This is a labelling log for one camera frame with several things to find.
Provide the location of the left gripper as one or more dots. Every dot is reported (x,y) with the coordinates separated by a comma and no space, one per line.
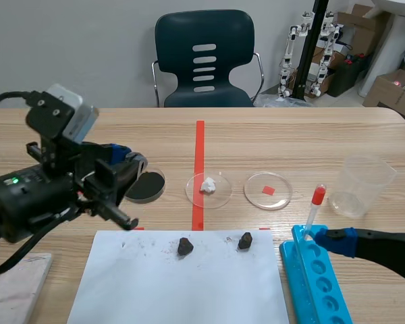
(59,158)

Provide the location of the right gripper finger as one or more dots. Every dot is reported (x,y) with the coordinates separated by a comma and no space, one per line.
(384,249)

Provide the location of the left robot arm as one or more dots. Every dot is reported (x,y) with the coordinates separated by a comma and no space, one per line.
(10,202)

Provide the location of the glass dish with black powder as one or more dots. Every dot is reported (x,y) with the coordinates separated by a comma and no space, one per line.
(148,187)

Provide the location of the clear plastic beaker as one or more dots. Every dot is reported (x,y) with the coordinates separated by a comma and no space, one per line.
(361,189)

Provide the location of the turquoise rack with holes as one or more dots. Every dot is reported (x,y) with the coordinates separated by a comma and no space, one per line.
(317,280)

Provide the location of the dropper with red bulb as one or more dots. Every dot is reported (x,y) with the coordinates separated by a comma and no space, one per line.
(316,202)

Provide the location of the white lump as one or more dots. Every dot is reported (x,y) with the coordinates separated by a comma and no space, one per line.
(208,185)

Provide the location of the clear glass dish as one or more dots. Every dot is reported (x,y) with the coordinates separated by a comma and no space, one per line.
(219,195)
(280,197)

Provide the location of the small dark stone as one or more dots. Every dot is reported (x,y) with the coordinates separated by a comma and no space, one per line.
(184,247)
(245,241)

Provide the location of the dark blue chair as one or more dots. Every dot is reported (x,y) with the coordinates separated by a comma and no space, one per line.
(179,37)

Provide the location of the white sheet of paper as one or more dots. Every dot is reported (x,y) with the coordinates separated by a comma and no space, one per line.
(175,287)

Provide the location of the brown cardboard box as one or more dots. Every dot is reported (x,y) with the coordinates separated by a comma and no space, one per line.
(391,91)
(361,30)

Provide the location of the small white tile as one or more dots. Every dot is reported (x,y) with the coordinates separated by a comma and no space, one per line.
(15,290)

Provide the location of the clear plastic bag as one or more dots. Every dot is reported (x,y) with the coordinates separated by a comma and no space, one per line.
(283,101)

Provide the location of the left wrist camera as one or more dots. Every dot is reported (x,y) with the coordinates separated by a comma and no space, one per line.
(77,113)

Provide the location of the black metal rail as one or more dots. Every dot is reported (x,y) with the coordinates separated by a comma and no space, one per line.
(307,50)

